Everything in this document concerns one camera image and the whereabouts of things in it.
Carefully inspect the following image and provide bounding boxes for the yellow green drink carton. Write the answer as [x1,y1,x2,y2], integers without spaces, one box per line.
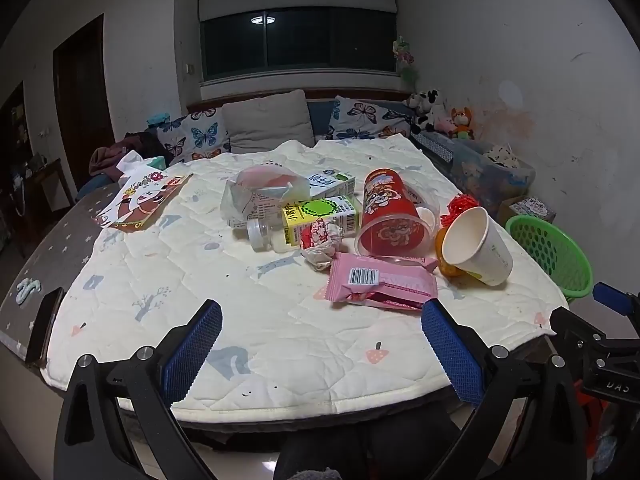
[281,195,362,250]

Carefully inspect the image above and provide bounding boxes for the black cloth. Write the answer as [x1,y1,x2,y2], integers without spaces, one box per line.
[125,132,171,167]

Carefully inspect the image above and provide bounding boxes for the wide butterfly print pillow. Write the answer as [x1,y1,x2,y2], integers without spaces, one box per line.
[327,95,416,141]

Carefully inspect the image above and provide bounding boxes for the red white wrapper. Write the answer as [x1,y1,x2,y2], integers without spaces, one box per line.
[299,220,346,273]

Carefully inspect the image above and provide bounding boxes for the person's grey fleece clothing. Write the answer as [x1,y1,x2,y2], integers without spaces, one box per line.
[287,466,348,480]

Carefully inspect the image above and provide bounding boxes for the cardboard box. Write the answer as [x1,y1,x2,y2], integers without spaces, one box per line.
[495,195,556,226]

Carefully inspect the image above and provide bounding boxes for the red shredded paper bunch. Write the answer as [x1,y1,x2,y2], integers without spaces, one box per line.
[439,194,481,231]

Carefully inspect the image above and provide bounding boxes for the grey star-print table cover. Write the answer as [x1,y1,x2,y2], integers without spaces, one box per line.
[0,180,131,366]

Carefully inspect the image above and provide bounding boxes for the red plastic stool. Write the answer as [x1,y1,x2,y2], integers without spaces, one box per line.
[575,392,608,466]

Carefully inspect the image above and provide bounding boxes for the small butterfly print pillow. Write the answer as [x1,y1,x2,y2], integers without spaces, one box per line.
[157,107,232,167]

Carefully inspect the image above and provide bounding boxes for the white blue milk carton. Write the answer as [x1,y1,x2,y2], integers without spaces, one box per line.
[300,170,357,201]

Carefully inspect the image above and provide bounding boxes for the clear plastic bag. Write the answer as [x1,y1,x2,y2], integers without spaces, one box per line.
[220,164,311,231]

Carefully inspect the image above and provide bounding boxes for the dark glass window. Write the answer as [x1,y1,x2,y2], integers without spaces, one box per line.
[199,6,399,83]

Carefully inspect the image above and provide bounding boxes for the grey pillow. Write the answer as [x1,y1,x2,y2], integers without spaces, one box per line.
[221,89,316,155]

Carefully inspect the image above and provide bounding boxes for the pink snack packet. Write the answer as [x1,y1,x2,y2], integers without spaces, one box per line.
[324,252,439,313]

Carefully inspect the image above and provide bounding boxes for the patterned cream cloth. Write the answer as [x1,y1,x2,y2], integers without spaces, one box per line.
[482,144,521,167]

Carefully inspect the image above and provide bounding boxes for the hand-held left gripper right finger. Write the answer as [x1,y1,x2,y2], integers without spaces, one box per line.
[421,298,588,480]

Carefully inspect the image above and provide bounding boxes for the cartoon picture board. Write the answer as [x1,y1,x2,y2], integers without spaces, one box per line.
[91,170,195,235]

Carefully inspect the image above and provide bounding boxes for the black white cow plush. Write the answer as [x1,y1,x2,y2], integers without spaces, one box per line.
[405,89,451,133]

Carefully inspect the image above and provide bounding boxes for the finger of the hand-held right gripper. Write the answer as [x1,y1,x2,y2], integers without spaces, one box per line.
[549,306,608,361]
[593,281,640,318]

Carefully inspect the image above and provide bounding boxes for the flower wall decoration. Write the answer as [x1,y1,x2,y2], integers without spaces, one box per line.
[392,36,421,86]

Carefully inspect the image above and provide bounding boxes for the maroon cloth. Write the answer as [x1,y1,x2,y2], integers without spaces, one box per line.
[90,144,127,177]

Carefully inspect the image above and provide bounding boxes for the orange round object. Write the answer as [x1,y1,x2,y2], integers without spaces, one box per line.
[434,227,466,278]

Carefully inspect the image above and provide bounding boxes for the red printed plastic cup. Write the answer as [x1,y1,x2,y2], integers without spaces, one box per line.
[354,167,437,261]

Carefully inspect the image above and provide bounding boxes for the wooden side table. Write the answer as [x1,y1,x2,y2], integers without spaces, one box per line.
[20,157,76,241]

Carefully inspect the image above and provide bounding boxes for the printed packs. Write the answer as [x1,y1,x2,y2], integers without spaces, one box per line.
[510,197,551,218]

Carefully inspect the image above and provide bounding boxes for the white paper cup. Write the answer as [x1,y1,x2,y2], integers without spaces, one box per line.
[441,206,515,287]

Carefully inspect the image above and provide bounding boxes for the white quilted printed mat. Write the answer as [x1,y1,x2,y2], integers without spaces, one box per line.
[40,137,571,423]

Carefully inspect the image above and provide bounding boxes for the green plastic basket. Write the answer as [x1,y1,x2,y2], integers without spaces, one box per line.
[505,215,595,302]

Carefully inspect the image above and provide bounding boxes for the blue patterned long box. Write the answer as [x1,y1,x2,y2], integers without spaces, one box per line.
[410,130,453,163]

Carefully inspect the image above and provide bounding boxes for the blue daybed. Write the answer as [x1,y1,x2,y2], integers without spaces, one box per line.
[75,87,501,196]

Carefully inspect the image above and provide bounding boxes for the dark wooden shelf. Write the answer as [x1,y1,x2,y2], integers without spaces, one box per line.
[0,81,28,166]

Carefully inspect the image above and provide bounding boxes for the dark wooden door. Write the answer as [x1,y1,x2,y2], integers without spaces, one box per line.
[52,14,117,196]

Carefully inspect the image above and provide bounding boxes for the orange fox plush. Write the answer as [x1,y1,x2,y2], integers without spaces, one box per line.
[447,107,475,140]

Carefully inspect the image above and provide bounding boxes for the clear plastic storage bin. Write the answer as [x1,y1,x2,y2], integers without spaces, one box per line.
[447,140,536,216]

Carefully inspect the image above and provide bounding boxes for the small clear plastic bottle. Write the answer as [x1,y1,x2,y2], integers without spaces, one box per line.
[246,217,291,253]

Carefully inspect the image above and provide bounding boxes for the black phone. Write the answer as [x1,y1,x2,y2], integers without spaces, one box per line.
[25,287,66,365]

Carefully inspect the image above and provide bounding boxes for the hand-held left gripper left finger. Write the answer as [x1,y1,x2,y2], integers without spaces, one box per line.
[54,299,224,480]

